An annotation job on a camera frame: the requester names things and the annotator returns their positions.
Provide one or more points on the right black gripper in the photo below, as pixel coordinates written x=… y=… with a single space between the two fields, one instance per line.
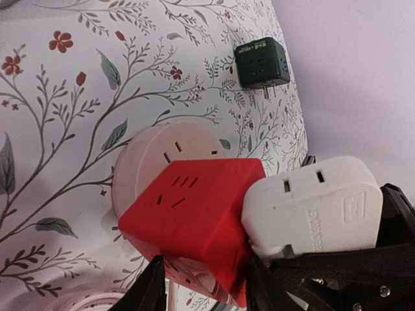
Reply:
x=375 y=279

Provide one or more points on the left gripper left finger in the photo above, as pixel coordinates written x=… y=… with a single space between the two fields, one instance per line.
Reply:
x=148 y=293

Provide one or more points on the white plug adapter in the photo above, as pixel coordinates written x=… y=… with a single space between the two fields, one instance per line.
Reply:
x=334 y=205

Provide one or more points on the floral tablecloth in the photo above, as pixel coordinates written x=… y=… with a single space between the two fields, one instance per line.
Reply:
x=78 y=80

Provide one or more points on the dark green cube socket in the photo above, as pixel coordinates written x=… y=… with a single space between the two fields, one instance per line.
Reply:
x=261 y=65

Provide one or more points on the red cube socket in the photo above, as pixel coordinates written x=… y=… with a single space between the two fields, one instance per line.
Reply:
x=191 y=216

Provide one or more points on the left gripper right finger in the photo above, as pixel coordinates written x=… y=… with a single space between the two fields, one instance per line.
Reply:
x=266 y=288

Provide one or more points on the round pink socket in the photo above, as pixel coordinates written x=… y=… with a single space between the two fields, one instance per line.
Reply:
x=143 y=160

